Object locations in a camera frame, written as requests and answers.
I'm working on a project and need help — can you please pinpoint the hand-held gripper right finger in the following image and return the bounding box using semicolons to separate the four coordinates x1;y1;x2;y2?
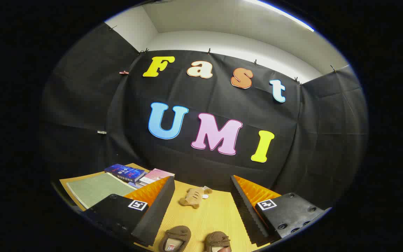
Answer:
230;175;332;246

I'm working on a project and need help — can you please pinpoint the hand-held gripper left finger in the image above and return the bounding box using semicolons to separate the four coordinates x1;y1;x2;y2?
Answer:
83;176;176;246

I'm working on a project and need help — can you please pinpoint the brown fuzzy slipper shoe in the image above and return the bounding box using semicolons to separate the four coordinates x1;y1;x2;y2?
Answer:
159;226;192;252
203;231;232;252

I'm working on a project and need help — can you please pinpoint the pale green fabric storage box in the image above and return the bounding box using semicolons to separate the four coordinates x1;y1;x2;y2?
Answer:
66;172;138;210

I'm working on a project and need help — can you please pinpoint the pink cover book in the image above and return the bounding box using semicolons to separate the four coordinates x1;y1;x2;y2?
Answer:
139;168;175;185

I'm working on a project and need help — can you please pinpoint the tan plush toy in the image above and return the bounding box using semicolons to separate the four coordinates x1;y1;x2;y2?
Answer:
179;187;213;209

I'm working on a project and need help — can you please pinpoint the blue cover book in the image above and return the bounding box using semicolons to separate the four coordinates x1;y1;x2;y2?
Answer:
104;163;147;183

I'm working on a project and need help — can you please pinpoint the black backdrop cloth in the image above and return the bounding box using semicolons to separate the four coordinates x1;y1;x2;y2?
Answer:
41;23;368;210

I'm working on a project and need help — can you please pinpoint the ceiling light strip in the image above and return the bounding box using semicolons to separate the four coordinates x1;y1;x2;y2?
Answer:
243;0;315;32

